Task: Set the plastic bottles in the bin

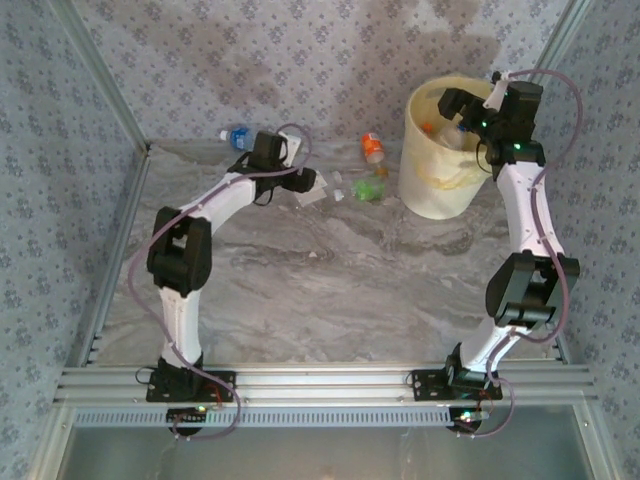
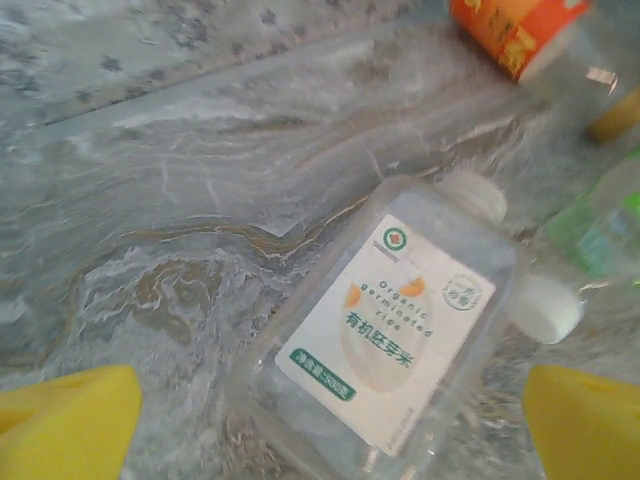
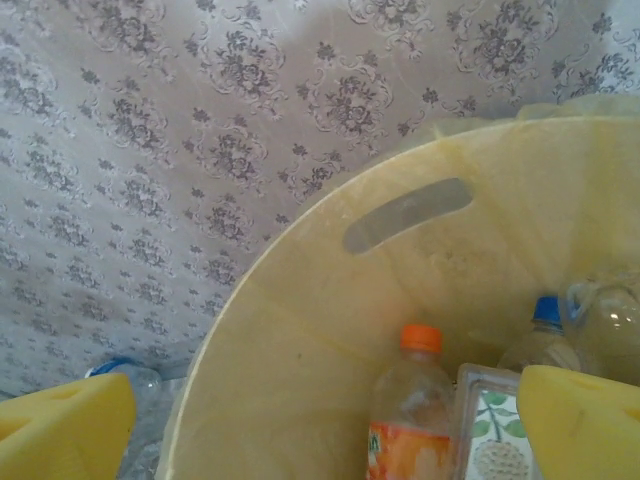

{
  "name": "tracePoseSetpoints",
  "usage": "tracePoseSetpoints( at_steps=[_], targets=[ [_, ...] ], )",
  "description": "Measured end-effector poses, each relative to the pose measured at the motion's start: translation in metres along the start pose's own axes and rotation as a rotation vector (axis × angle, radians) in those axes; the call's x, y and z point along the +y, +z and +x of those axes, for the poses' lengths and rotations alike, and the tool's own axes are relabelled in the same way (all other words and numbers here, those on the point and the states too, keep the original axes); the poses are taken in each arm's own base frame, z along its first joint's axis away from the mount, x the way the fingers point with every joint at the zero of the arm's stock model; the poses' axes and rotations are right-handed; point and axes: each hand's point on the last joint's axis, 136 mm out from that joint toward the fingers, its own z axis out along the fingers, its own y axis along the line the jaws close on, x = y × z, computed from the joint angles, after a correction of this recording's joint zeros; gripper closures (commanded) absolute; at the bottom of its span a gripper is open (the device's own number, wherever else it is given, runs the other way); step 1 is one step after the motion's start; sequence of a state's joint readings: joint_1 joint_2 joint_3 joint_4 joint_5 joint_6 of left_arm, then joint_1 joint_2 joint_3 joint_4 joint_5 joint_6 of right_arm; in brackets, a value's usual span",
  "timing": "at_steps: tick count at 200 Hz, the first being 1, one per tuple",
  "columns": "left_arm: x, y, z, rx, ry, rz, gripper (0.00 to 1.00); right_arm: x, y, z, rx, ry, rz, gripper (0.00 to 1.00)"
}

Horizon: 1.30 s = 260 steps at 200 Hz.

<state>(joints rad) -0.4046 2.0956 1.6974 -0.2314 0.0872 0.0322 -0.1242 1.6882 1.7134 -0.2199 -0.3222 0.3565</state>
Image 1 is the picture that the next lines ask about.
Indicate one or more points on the white carton box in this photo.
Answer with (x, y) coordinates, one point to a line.
(314, 195)

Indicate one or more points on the white round plastic bin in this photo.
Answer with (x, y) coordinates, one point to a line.
(435, 200)

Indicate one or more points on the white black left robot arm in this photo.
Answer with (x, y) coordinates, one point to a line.
(180, 310)

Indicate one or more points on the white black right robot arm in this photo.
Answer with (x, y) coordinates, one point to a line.
(525, 210)

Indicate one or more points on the clear bottle blue label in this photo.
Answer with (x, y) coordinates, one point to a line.
(240, 138)

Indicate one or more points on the small white bottle cap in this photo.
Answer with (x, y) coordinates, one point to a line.
(339, 196)

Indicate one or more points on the green crushed plastic bottle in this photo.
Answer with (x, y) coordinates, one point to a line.
(369, 190)

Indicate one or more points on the orange label bottle white cap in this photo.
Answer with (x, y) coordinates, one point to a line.
(372, 146)

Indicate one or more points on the small amber bottle cap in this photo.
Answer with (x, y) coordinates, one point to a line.
(381, 171)

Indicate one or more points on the black left controller board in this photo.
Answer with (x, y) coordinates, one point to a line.
(185, 415)

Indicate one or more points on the black controller board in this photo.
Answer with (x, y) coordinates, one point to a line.
(462, 418)
(185, 415)

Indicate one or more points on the grey metal shelf panel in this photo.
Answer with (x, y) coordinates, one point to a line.
(325, 455)

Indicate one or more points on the black right controller board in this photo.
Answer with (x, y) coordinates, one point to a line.
(462, 418)

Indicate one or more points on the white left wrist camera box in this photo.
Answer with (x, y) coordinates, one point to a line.
(294, 145)

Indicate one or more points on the aluminium right corner post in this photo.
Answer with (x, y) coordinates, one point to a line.
(558, 40)

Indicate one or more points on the aluminium corner post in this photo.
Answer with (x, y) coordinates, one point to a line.
(105, 75)
(558, 40)

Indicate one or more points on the aluminium left side rail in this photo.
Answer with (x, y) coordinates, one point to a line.
(132, 206)

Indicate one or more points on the aluminium left corner post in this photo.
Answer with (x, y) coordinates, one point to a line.
(105, 75)

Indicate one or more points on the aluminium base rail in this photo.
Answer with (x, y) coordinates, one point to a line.
(325, 382)

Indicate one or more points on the aluminium right side rail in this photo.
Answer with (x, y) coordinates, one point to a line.
(562, 347)

